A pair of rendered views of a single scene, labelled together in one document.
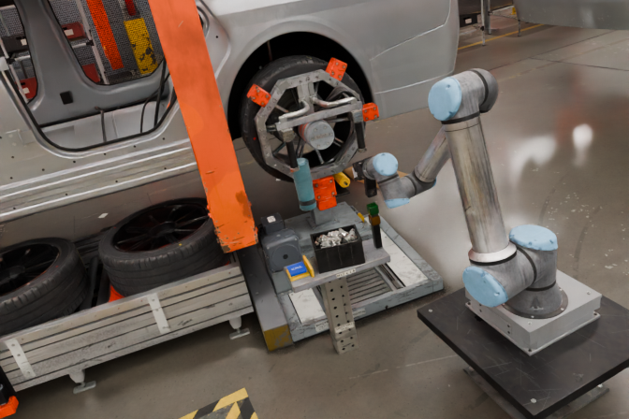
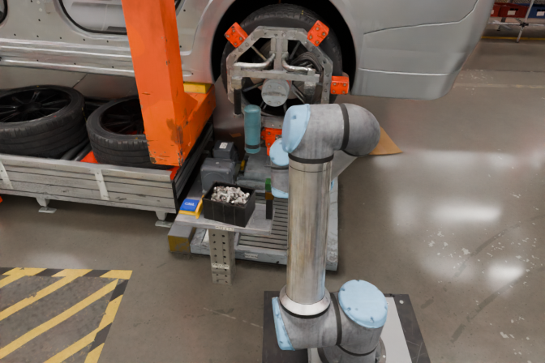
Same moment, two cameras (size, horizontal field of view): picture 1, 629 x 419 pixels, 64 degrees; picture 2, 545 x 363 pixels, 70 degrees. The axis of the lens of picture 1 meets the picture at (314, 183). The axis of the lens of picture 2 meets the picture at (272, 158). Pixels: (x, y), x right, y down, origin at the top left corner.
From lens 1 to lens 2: 0.92 m
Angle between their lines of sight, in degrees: 20
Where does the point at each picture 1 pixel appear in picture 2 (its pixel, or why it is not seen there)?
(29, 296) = (23, 132)
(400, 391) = (228, 343)
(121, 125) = not seen: hidden behind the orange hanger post
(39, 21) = not seen: outside the picture
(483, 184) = (304, 236)
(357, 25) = not seen: outside the picture
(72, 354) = (38, 185)
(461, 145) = (293, 186)
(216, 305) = (147, 197)
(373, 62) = (366, 37)
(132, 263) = (96, 138)
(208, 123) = (149, 50)
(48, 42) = not seen: outside the picture
